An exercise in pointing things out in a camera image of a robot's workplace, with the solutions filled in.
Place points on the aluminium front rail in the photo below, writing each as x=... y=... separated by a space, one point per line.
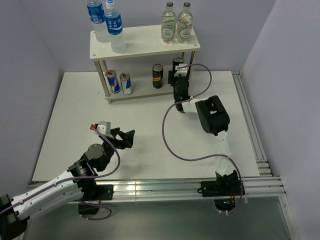
x=185 y=189

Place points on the right green-cap glass bottle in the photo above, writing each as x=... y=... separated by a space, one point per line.
x=184 y=23

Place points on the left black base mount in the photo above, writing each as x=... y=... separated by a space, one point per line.
x=89 y=206

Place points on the aluminium right side rail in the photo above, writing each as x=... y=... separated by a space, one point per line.
x=245 y=144

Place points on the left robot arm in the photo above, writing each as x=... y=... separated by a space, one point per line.
x=77 y=183

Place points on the aluminium rail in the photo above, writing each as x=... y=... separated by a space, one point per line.
x=185 y=189
x=245 y=144

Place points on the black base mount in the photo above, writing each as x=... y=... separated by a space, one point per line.
x=89 y=206
x=223 y=192

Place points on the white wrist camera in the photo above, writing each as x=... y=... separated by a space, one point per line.
x=181 y=70
x=102 y=128

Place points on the blue-label water bottle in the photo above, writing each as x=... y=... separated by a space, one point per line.
x=115 y=27
x=97 y=17

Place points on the left green-cap glass bottle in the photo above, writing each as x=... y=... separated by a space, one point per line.
x=168 y=23

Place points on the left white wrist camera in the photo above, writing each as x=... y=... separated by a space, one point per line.
x=102 y=128

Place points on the green-cap glass bottle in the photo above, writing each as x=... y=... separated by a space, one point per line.
x=168 y=23
x=184 y=23

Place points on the dark coffee can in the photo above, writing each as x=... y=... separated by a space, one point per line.
x=176 y=61
x=157 y=76

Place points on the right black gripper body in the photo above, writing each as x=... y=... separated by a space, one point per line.
x=172 y=79

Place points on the Red Bull can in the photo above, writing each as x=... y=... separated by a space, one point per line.
x=126 y=83
x=113 y=81

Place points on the white two-tier shelf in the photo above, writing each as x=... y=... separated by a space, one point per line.
x=144 y=48

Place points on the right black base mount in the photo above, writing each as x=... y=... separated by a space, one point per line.
x=223 y=192

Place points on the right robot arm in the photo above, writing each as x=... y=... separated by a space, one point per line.
x=214 y=121

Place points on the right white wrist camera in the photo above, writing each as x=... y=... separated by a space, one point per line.
x=181 y=70

